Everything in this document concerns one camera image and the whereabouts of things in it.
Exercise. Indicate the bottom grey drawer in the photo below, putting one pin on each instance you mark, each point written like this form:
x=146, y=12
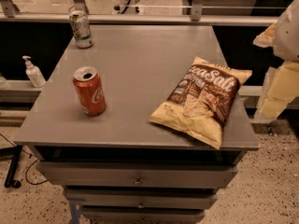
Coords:
x=143, y=215

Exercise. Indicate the metal railing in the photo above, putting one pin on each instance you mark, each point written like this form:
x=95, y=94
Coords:
x=214, y=12

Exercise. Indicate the grey drawer cabinet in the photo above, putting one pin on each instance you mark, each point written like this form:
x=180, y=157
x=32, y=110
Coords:
x=139, y=66

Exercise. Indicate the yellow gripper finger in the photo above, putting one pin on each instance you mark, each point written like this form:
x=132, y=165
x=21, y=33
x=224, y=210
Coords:
x=265, y=39
x=280, y=88

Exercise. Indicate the black stand leg with caster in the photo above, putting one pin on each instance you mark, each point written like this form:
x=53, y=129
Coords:
x=14, y=154

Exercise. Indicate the brown sea salt chip bag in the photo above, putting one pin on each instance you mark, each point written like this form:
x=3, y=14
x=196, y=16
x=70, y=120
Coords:
x=201, y=102

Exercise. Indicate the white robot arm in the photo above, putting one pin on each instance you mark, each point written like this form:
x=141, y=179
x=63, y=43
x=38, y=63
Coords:
x=286, y=39

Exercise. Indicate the white green soda can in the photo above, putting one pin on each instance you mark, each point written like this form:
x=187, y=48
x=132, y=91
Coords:
x=81, y=29

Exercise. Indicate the middle grey drawer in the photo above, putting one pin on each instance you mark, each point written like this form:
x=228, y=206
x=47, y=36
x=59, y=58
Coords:
x=140, y=198

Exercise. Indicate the top grey drawer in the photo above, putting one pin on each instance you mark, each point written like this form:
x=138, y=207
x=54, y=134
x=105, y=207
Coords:
x=138, y=175

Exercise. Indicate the red cola can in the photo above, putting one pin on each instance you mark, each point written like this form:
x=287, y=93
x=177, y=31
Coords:
x=88, y=86

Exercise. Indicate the white pump dispenser bottle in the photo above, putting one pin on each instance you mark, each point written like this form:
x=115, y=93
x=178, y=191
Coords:
x=34, y=73

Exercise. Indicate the grey drawer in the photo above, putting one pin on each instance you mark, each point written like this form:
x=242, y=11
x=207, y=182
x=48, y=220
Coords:
x=140, y=198
x=138, y=175
x=143, y=215

